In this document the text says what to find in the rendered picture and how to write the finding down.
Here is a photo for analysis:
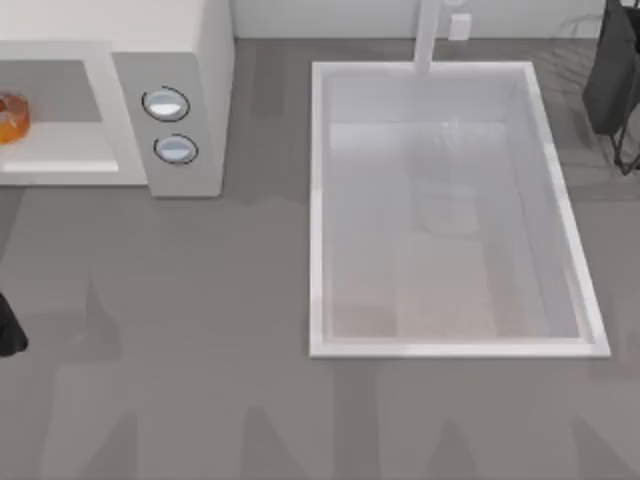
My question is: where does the white sink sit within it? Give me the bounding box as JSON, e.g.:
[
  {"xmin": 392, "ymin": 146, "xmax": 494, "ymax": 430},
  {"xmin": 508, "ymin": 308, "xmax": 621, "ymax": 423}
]
[{"xmin": 307, "ymin": 60, "xmax": 613, "ymax": 360}]

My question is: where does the round microwave knob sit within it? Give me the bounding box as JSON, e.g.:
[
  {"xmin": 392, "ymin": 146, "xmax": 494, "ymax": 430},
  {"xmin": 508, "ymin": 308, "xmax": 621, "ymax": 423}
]
[
  {"xmin": 152, "ymin": 132, "xmax": 200, "ymax": 166},
  {"xmin": 141, "ymin": 85, "xmax": 192, "ymax": 123}
]

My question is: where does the tall white tap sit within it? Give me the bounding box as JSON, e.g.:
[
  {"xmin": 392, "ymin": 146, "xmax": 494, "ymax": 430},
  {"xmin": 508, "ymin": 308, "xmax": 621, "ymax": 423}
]
[{"xmin": 412, "ymin": 0, "xmax": 449, "ymax": 76}]

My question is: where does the pale microwave oven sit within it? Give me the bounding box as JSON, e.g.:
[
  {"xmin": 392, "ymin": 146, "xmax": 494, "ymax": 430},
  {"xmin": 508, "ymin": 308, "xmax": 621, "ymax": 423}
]
[{"xmin": 0, "ymin": 0, "xmax": 236, "ymax": 200}]

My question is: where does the orange bread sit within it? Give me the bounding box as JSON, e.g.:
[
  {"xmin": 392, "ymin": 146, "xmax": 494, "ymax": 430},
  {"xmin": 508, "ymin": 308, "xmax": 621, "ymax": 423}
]
[{"xmin": 0, "ymin": 90, "xmax": 32, "ymax": 145}]

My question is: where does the white tap handle block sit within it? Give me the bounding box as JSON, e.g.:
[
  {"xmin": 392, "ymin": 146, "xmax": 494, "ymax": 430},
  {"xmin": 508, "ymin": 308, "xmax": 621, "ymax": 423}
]
[{"xmin": 448, "ymin": 13, "xmax": 472, "ymax": 42}]

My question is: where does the black wire rack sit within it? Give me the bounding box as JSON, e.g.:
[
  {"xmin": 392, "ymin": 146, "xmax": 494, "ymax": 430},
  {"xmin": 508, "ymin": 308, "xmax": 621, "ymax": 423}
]
[{"xmin": 581, "ymin": 0, "xmax": 640, "ymax": 176}]

